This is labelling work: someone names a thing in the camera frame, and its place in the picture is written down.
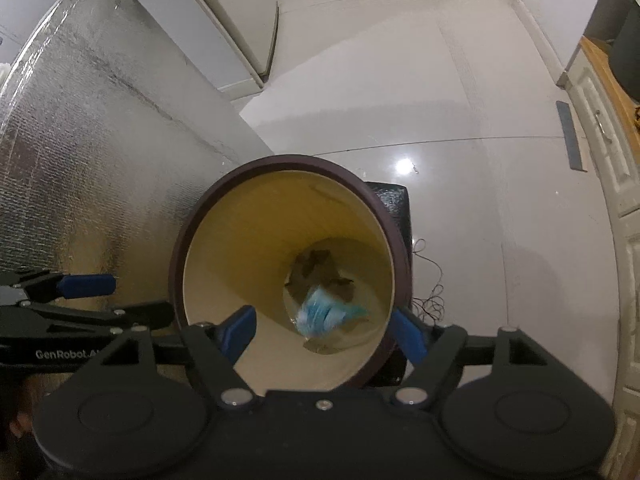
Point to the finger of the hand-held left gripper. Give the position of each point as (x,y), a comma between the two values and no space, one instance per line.
(125,314)
(86,285)

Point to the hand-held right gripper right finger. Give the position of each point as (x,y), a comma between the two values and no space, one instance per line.
(408,336)

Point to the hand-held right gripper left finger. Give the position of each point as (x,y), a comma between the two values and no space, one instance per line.
(239,330)

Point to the blue face mask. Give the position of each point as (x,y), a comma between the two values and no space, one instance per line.
(325,314)

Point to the yellow bin with brown rim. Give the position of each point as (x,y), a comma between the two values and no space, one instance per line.
(235,240)

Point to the brown crumpled paper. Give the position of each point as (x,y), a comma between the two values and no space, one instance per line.
(320,271)

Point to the silver foil panel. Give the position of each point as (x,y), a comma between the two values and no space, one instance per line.
(100,160)

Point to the black box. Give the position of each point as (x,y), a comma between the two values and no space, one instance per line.
(396,210)

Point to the grey flat strip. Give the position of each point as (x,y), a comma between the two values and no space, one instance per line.
(570,135)

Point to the white drawer cabinet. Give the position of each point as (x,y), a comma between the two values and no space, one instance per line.
(607,150)

